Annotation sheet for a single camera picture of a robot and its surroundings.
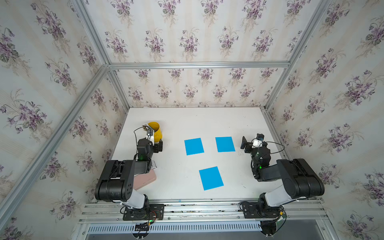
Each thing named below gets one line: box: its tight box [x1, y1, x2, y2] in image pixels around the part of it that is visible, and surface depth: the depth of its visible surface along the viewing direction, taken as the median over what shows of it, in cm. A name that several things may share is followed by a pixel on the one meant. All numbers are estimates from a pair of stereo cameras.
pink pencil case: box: [133, 169, 157, 190], surface depth 83 cm
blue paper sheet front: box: [198, 166, 224, 191], surface depth 86 cm
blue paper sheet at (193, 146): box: [184, 137, 205, 156], surface depth 100 cm
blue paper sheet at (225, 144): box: [215, 136, 236, 153], surface depth 101 cm
